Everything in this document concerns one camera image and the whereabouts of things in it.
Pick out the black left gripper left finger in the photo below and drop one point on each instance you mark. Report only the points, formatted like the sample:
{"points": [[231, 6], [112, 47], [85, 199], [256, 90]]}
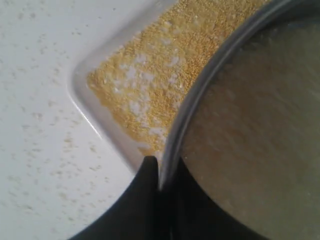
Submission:
{"points": [[134, 215]]}

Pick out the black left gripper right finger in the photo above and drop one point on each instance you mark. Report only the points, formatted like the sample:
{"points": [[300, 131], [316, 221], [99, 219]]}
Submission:
{"points": [[188, 213]]}

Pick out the white rectangular plastic tray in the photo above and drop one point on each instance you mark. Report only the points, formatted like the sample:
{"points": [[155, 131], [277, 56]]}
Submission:
{"points": [[131, 87]]}

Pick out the round steel mesh sieve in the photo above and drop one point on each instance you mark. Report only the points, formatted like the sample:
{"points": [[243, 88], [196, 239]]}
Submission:
{"points": [[248, 131]]}

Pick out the beige sand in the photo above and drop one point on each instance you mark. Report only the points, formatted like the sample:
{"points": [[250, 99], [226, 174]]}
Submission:
{"points": [[223, 97]]}

